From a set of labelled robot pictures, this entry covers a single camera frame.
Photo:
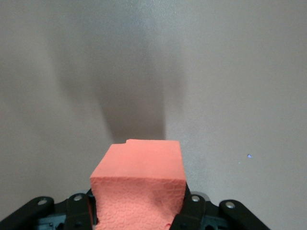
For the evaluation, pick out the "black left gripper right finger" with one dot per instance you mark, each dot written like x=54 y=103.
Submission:
x=216 y=218

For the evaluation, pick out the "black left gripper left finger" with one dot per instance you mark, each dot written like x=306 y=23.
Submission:
x=60 y=215

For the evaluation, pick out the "orange foam cube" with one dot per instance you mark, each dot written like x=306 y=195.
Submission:
x=136 y=182

